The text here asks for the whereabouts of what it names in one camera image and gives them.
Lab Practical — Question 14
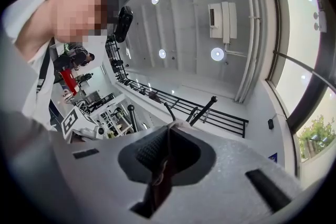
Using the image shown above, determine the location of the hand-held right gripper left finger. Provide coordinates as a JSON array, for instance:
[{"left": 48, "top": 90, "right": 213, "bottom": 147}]
[{"left": 52, "top": 125, "right": 169, "bottom": 224}]

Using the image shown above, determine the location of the person's head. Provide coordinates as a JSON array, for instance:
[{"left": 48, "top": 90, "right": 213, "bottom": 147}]
[{"left": 34, "top": 0, "right": 119, "bottom": 44}]

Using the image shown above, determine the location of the red box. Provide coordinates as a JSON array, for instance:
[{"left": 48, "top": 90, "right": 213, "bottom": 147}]
[{"left": 59, "top": 69, "right": 80, "bottom": 95}]

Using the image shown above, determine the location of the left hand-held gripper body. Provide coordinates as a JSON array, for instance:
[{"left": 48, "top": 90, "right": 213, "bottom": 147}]
[{"left": 61, "top": 106, "right": 106, "bottom": 143}]

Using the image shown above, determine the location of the beige grey cap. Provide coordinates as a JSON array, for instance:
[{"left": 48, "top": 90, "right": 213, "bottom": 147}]
[{"left": 157, "top": 120, "right": 192, "bottom": 130}]

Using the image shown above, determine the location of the dark framed window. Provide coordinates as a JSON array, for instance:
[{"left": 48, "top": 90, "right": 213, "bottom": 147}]
[{"left": 264, "top": 0, "right": 336, "bottom": 179}]

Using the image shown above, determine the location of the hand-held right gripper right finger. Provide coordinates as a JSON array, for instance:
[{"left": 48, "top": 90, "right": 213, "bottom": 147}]
[{"left": 154, "top": 127, "right": 303, "bottom": 224}]

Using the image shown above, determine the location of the black head-worn camera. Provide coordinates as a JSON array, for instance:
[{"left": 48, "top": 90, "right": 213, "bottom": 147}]
[{"left": 113, "top": 5, "right": 134, "bottom": 44}]

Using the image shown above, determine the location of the white wall sensor unit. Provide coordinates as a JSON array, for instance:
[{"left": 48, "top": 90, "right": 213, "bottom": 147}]
[{"left": 312, "top": 10, "right": 328, "bottom": 34}]

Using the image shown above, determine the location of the white ceiling pipe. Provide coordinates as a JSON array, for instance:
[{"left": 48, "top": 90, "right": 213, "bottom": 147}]
[{"left": 224, "top": 42, "right": 248, "bottom": 58}]

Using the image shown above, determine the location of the white ceiling air conditioner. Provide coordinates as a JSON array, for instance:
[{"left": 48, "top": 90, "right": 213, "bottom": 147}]
[{"left": 208, "top": 1, "right": 238, "bottom": 44}]

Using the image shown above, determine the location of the person's white shirt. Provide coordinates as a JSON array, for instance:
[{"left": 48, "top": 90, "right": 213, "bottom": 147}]
[{"left": 2, "top": 0, "right": 57, "bottom": 130}]

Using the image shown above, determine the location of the white shelf unit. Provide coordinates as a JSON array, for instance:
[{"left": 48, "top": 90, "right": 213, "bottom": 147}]
[{"left": 96, "top": 106, "right": 134, "bottom": 137}]

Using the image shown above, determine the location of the black metal railing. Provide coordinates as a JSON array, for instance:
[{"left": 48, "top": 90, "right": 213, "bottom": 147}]
[{"left": 104, "top": 38, "right": 249, "bottom": 139}]

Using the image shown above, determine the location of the black shoulder strap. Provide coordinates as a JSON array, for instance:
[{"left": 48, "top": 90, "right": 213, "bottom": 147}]
[{"left": 36, "top": 44, "right": 52, "bottom": 104}]

